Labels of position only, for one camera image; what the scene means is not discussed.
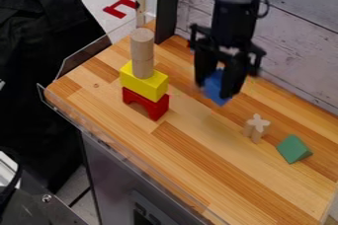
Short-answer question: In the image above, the green wedge block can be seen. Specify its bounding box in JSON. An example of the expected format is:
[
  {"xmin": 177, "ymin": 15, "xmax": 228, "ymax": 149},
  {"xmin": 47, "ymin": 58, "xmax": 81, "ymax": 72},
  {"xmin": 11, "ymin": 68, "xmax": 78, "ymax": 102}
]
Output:
[{"xmin": 274, "ymin": 133, "xmax": 314, "ymax": 165}]

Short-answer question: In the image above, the yellow block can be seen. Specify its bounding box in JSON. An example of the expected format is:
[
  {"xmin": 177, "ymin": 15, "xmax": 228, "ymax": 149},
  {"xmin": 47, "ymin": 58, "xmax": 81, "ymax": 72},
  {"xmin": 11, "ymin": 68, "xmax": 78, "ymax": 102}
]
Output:
[{"xmin": 119, "ymin": 59, "xmax": 171, "ymax": 103}]

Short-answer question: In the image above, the wooden cross block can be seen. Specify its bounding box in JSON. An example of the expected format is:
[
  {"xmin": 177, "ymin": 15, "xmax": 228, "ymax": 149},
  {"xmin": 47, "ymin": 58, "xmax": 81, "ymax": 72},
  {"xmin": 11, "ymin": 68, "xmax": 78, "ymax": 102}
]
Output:
[{"xmin": 241, "ymin": 112, "xmax": 273, "ymax": 145}]

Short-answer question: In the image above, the blue cube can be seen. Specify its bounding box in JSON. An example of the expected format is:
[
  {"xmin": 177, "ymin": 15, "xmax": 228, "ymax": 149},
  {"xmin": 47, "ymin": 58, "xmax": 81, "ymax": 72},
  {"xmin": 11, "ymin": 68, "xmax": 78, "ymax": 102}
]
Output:
[{"xmin": 201, "ymin": 68, "xmax": 234, "ymax": 108}]

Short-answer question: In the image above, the wooden cylinder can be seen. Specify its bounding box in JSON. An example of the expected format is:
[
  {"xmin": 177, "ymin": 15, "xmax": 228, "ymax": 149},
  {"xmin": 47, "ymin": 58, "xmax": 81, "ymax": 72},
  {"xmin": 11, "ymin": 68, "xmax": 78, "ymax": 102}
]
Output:
[{"xmin": 128, "ymin": 27, "xmax": 156, "ymax": 80}]

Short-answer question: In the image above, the red bracket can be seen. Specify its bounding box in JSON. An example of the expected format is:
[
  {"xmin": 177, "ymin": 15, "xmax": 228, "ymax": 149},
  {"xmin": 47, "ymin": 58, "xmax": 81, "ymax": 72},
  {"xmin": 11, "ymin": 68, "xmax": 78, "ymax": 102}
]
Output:
[{"xmin": 101, "ymin": 0, "xmax": 140, "ymax": 20}]

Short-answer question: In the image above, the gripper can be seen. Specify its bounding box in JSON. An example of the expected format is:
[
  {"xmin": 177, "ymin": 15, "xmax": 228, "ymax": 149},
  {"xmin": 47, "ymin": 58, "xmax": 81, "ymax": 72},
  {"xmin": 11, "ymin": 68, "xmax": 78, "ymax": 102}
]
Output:
[{"xmin": 189, "ymin": 23, "xmax": 269, "ymax": 100}]

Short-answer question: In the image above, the black post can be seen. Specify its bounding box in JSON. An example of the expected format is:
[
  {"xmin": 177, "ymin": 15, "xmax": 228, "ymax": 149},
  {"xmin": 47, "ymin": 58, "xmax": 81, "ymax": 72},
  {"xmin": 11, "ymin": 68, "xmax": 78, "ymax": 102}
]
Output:
[{"xmin": 152, "ymin": 0, "xmax": 183, "ymax": 45}]

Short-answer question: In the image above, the black cloth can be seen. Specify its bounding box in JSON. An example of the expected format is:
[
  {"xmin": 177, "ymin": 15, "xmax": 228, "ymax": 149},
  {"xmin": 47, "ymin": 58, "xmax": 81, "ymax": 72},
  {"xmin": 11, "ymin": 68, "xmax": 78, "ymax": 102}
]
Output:
[{"xmin": 0, "ymin": 0, "xmax": 108, "ymax": 194}]

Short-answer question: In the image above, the red arch block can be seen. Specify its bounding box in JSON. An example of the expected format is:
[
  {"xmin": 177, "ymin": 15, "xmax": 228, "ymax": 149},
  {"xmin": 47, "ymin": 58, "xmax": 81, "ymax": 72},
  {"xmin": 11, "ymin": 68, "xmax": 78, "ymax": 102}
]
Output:
[{"xmin": 121, "ymin": 86, "xmax": 171, "ymax": 122}]

